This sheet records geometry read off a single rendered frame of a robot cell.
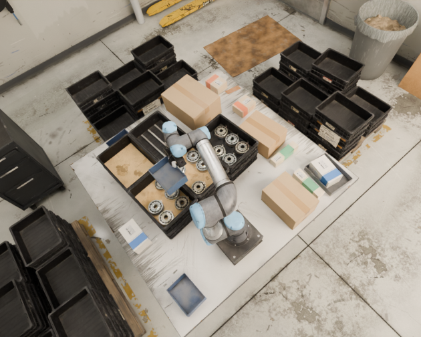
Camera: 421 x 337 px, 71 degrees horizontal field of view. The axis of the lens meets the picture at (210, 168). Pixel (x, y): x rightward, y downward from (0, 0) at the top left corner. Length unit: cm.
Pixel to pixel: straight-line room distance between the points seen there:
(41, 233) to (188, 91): 167
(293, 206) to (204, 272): 71
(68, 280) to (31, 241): 45
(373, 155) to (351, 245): 99
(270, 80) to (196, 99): 125
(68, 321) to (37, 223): 85
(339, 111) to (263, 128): 92
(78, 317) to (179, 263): 83
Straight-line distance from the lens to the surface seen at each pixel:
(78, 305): 248
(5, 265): 303
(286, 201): 199
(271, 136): 224
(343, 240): 291
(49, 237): 275
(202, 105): 240
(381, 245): 301
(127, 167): 230
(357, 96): 346
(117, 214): 230
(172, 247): 209
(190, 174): 213
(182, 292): 202
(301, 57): 360
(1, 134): 303
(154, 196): 211
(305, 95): 319
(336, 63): 340
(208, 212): 133
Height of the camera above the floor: 267
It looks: 60 degrees down
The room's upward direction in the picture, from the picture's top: 12 degrees counter-clockwise
